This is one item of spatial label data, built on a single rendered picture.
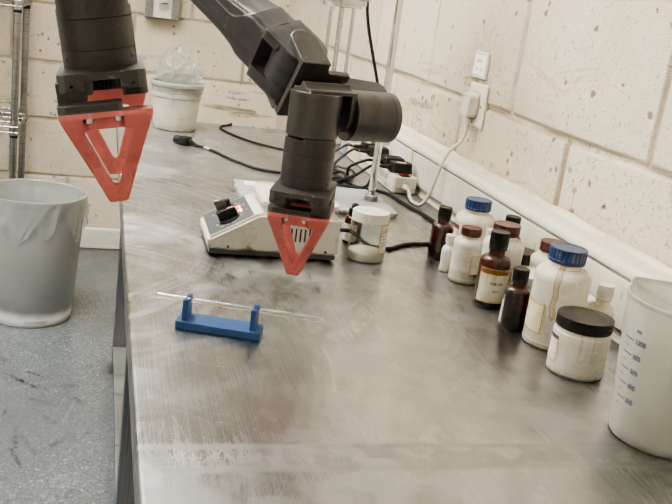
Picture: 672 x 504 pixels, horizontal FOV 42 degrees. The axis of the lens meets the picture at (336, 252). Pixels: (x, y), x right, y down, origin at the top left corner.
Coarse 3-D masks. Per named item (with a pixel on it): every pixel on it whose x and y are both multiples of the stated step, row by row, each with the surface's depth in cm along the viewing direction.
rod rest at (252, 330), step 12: (252, 312) 101; (180, 324) 102; (192, 324) 101; (204, 324) 102; (216, 324) 102; (228, 324) 103; (240, 324) 103; (252, 324) 101; (228, 336) 101; (240, 336) 101; (252, 336) 101
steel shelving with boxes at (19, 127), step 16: (0, 0) 294; (16, 0) 295; (16, 16) 297; (16, 32) 298; (16, 48) 300; (16, 64) 301; (16, 80) 303; (16, 96) 304; (0, 112) 332; (16, 112) 306; (16, 128) 307; (16, 144) 310; (16, 160) 312
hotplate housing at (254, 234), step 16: (256, 208) 134; (240, 224) 130; (256, 224) 131; (336, 224) 134; (208, 240) 130; (224, 240) 130; (240, 240) 131; (256, 240) 131; (272, 240) 132; (304, 240) 133; (320, 240) 134; (336, 240) 134; (272, 256) 133; (320, 256) 135
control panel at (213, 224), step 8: (240, 200) 140; (248, 208) 135; (208, 216) 139; (216, 216) 137; (240, 216) 133; (248, 216) 131; (208, 224) 135; (216, 224) 134; (224, 224) 132; (232, 224) 131
